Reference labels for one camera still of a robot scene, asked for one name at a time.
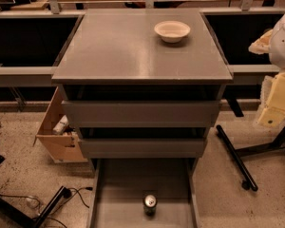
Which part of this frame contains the black floor cable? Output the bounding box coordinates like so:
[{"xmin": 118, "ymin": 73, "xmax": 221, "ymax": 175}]
[{"xmin": 47, "ymin": 186, "xmax": 94, "ymax": 228}]

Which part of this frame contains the top grey drawer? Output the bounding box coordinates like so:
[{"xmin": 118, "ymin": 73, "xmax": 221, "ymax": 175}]
[{"xmin": 62, "ymin": 101, "xmax": 219, "ymax": 127}]

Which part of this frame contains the white paper bowl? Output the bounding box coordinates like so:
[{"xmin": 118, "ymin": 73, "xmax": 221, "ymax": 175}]
[{"xmin": 154, "ymin": 21, "xmax": 191, "ymax": 43}]

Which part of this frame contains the open bottom grey drawer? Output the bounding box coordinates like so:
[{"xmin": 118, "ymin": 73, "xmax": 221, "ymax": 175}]
[{"xmin": 86, "ymin": 159, "xmax": 201, "ymax": 228}]

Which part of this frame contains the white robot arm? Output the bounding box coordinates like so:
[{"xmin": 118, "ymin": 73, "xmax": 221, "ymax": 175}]
[{"xmin": 269, "ymin": 13, "xmax": 285, "ymax": 69}]

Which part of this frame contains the black stand leg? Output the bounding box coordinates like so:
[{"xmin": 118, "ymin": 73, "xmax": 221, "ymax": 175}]
[
  {"xmin": 0, "ymin": 186, "xmax": 71, "ymax": 228},
  {"xmin": 216, "ymin": 125, "xmax": 285, "ymax": 192}
]

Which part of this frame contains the white bottle in box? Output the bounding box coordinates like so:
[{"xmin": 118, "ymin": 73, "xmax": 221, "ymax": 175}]
[{"xmin": 52, "ymin": 115, "xmax": 68, "ymax": 135}]

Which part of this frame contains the black stand leg right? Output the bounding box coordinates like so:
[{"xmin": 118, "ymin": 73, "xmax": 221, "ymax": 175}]
[{"xmin": 216, "ymin": 125, "xmax": 285, "ymax": 192}]

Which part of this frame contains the middle grey drawer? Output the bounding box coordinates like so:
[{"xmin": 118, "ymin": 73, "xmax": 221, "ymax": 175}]
[{"xmin": 79, "ymin": 139, "xmax": 206, "ymax": 159}]

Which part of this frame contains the black stand leg left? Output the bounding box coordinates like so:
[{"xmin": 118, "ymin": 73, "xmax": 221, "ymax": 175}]
[{"xmin": 0, "ymin": 186, "xmax": 71, "ymax": 228}]

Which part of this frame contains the grey drawer cabinet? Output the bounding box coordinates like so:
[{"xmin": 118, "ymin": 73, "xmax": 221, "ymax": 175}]
[{"xmin": 51, "ymin": 8, "xmax": 234, "ymax": 163}]

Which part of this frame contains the grey metal rail frame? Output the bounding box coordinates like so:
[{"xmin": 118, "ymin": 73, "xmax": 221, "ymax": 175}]
[{"xmin": 0, "ymin": 0, "xmax": 285, "ymax": 87}]

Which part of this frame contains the wooden box on floor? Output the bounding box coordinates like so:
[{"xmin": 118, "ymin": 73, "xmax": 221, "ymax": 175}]
[{"xmin": 36, "ymin": 89, "xmax": 86, "ymax": 162}]

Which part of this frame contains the green soda can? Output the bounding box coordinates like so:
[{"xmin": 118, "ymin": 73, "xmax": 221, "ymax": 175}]
[{"xmin": 143, "ymin": 194, "xmax": 157, "ymax": 216}]

